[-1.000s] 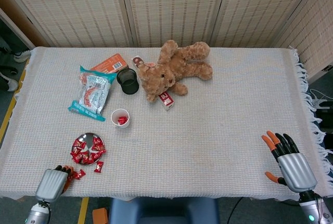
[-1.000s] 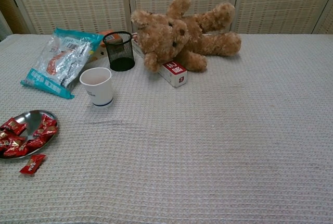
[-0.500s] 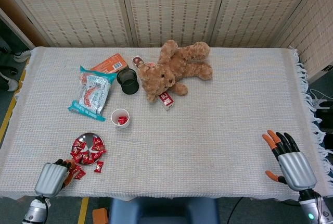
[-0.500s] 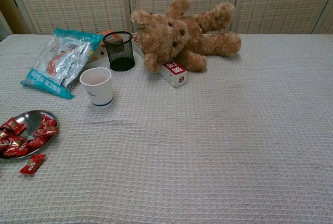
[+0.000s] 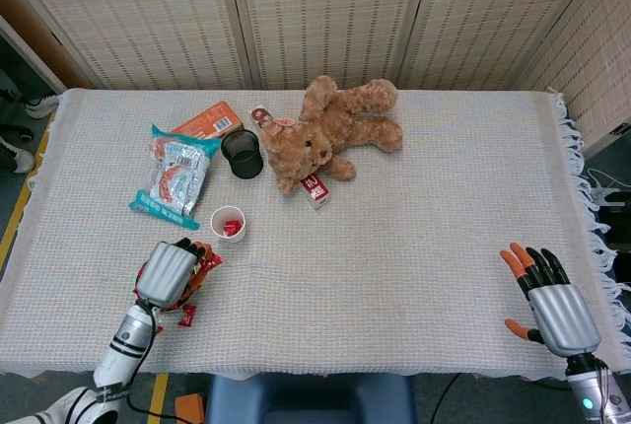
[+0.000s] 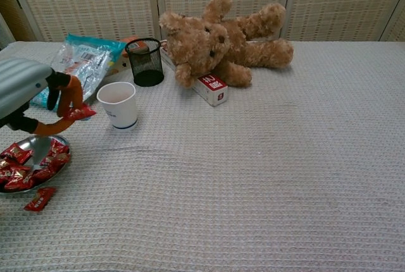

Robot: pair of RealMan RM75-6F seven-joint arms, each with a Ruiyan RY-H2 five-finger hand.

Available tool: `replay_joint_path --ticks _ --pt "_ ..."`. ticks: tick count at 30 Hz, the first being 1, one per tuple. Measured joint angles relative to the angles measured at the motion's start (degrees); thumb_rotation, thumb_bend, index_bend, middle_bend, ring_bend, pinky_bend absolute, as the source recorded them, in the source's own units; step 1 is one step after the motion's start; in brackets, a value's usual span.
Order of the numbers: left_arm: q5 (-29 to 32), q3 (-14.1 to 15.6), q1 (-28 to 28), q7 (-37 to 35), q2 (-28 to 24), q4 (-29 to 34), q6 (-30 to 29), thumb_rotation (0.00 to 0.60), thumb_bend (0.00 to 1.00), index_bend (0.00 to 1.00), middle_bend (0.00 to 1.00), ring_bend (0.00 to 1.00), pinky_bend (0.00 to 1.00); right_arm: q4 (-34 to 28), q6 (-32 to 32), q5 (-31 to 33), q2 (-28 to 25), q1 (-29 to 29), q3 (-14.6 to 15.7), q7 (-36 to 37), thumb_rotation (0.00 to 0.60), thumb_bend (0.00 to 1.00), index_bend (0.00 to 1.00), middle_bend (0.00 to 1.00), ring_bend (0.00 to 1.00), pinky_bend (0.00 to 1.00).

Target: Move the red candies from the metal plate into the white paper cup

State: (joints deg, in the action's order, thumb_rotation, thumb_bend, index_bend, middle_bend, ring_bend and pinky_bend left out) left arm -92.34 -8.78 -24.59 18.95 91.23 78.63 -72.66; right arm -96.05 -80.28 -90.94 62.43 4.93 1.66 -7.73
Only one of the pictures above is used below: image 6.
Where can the left robot hand grey orange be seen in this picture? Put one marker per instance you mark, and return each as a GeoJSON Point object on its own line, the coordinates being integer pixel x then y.
{"type": "Point", "coordinates": [19, 85]}

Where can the red candy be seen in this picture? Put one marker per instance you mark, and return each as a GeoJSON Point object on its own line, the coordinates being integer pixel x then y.
{"type": "Point", "coordinates": [11, 174]}
{"type": "Point", "coordinates": [19, 184]}
{"type": "Point", "coordinates": [17, 154]}
{"type": "Point", "coordinates": [39, 199]}
{"type": "Point", "coordinates": [4, 164]}
{"type": "Point", "coordinates": [44, 174]}
{"type": "Point", "coordinates": [83, 112]}
{"type": "Point", "coordinates": [53, 159]}
{"type": "Point", "coordinates": [58, 148]}

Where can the white paper cup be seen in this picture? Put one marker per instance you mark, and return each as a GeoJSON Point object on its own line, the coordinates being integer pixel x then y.
{"type": "Point", "coordinates": [121, 114]}

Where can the round steel plate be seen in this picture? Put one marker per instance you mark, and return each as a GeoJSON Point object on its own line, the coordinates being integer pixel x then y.
{"type": "Point", "coordinates": [38, 145]}

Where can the brown backed screen panel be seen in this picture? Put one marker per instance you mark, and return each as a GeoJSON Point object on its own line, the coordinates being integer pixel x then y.
{"type": "Point", "coordinates": [12, 12]}

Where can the teal silver snack bag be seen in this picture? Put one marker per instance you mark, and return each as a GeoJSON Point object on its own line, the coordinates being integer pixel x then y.
{"type": "Point", "coordinates": [88, 60]}

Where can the orange cardboard box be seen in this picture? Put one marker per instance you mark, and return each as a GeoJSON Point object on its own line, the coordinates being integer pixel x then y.
{"type": "Point", "coordinates": [117, 67]}

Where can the black mesh pen holder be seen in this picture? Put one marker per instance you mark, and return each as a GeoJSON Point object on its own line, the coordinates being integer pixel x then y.
{"type": "Point", "coordinates": [147, 63]}

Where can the brown teddy bear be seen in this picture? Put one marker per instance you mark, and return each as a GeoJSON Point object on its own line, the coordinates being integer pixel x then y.
{"type": "Point", "coordinates": [196, 47]}

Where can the long red white box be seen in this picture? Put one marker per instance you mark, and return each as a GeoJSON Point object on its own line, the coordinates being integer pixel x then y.
{"type": "Point", "coordinates": [215, 90]}

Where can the beige waffle tablecloth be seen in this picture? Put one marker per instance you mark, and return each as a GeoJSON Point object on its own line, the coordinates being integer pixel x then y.
{"type": "Point", "coordinates": [253, 174]}

